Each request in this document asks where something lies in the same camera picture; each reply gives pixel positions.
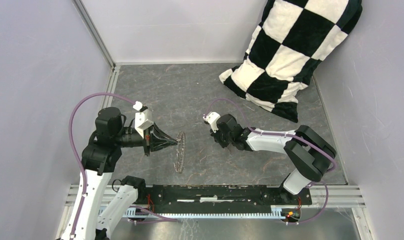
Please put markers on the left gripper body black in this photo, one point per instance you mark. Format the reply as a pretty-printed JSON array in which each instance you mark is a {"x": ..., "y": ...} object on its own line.
[{"x": 133, "y": 138}]

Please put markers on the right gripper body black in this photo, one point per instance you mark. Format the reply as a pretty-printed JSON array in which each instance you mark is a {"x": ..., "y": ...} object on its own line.
[{"x": 224, "y": 140}]

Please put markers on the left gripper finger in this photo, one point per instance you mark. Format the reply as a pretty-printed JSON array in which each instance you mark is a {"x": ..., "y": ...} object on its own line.
[
  {"x": 160, "y": 137},
  {"x": 155, "y": 146}
]

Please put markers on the metal disc with key rings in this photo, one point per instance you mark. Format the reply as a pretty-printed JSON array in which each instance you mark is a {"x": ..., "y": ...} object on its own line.
[{"x": 181, "y": 145}]

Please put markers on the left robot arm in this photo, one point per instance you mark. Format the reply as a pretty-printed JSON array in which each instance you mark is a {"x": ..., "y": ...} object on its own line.
[{"x": 98, "y": 160}]

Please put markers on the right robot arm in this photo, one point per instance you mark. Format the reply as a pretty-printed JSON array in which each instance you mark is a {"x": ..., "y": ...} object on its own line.
[{"x": 311, "y": 155}]

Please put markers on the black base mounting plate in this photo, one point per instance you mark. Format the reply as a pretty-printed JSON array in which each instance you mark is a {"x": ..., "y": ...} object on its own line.
[{"x": 204, "y": 207}]

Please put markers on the black and white checkered pillow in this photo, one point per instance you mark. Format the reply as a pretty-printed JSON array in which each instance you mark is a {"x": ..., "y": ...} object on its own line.
[{"x": 291, "y": 40}]

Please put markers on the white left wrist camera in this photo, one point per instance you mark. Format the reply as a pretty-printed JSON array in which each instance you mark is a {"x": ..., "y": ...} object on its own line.
[{"x": 143, "y": 118}]

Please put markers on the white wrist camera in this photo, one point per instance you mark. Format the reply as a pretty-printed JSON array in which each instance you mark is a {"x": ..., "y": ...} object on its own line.
[
  {"x": 143, "y": 118},
  {"x": 211, "y": 119}
]

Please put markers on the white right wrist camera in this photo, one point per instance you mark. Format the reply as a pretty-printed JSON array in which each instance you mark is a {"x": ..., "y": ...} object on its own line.
[{"x": 211, "y": 119}]

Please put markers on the white slotted cable duct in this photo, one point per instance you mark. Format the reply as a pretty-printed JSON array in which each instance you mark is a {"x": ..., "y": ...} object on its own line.
[{"x": 275, "y": 213}]

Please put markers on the aluminium corner post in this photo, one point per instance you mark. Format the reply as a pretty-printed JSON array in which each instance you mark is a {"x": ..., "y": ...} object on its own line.
[{"x": 84, "y": 14}]

